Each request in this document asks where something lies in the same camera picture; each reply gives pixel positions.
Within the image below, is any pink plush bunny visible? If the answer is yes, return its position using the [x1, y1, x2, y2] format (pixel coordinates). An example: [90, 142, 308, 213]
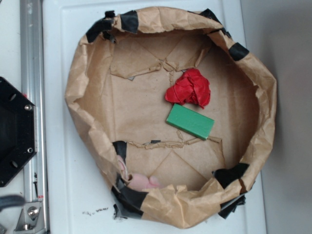
[117, 155, 163, 192]

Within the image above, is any brown paper bag bin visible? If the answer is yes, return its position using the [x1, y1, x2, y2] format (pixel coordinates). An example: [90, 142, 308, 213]
[65, 7, 277, 229]

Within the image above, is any green rectangular block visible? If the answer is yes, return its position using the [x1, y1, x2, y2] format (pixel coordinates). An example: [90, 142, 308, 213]
[166, 104, 215, 140]

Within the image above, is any crumpled red paper ball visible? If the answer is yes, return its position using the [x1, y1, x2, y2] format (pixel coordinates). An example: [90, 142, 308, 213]
[165, 68, 211, 109]

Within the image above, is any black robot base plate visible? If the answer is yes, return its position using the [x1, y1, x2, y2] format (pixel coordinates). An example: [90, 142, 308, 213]
[0, 77, 36, 187]

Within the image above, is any silver corner bracket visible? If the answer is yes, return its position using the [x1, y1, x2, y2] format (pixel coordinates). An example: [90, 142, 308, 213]
[14, 201, 45, 234]

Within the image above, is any aluminium extrusion rail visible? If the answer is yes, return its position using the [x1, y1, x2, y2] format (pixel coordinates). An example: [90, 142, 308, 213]
[20, 0, 50, 234]

